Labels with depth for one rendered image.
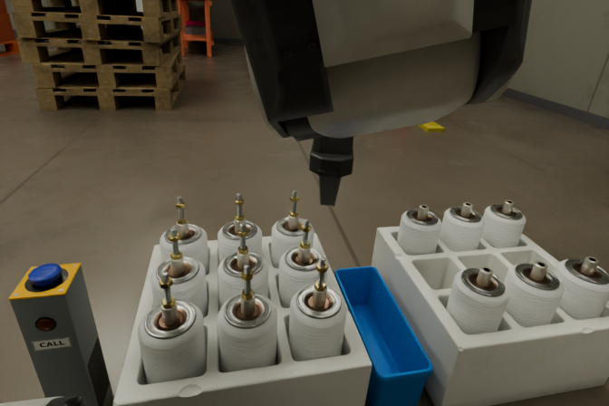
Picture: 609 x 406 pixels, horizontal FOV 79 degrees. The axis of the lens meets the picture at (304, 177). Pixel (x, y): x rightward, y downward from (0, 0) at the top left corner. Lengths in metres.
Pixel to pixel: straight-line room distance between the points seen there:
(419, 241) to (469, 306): 0.22
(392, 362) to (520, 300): 0.30
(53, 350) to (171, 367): 0.18
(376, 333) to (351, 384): 0.29
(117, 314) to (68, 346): 0.35
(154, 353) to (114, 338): 0.38
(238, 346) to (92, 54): 2.42
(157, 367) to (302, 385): 0.22
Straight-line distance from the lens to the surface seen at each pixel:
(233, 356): 0.65
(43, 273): 0.67
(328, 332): 0.64
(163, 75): 2.76
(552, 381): 0.98
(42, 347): 0.72
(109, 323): 1.04
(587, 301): 0.92
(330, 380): 0.67
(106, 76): 2.82
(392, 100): 0.19
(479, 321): 0.78
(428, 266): 0.95
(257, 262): 0.72
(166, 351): 0.62
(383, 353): 0.93
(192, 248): 0.79
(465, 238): 0.99
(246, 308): 0.62
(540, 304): 0.84
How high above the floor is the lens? 0.70
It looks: 25 degrees down
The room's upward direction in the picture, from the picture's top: 3 degrees clockwise
